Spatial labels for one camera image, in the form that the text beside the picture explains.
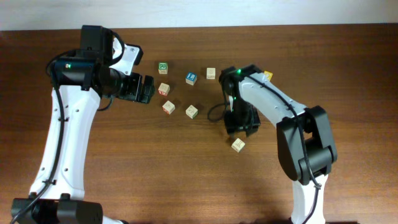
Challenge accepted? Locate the green edged wooden block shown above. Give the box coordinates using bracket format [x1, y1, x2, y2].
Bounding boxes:
[185, 105, 198, 119]

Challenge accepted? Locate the black cable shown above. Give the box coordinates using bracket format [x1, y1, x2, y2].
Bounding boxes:
[9, 49, 126, 224]
[206, 74, 323, 224]

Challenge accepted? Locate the red edged wooden block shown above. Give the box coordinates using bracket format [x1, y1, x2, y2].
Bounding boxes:
[162, 101, 175, 114]

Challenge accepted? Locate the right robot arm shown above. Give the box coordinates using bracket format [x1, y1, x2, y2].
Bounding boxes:
[219, 65, 338, 223]

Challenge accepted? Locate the blue L wooden block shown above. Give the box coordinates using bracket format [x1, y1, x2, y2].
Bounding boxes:
[185, 72, 197, 85]

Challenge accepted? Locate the green R wooden block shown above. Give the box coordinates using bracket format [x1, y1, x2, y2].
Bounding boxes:
[158, 62, 169, 75]

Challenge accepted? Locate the yellow O wooden block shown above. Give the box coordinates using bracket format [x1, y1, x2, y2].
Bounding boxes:
[264, 71, 273, 81]

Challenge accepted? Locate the left black cable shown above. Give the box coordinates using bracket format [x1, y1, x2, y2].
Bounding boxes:
[9, 49, 126, 224]

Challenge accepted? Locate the red letter wooden block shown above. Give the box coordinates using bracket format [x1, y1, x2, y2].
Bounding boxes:
[158, 83, 170, 96]

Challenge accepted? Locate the right black cable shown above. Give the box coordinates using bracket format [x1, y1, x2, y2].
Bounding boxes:
[206, 74, 323, 224]

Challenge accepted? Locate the Y letter wooden block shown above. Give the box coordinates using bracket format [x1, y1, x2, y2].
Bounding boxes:
[231, 138, 246, 152]

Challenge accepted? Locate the plain number wooden block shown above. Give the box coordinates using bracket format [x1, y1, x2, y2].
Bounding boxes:
[206, 68, 216, 80]

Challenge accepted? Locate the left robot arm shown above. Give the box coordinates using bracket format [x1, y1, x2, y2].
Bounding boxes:
[11, 25, 155, 223]

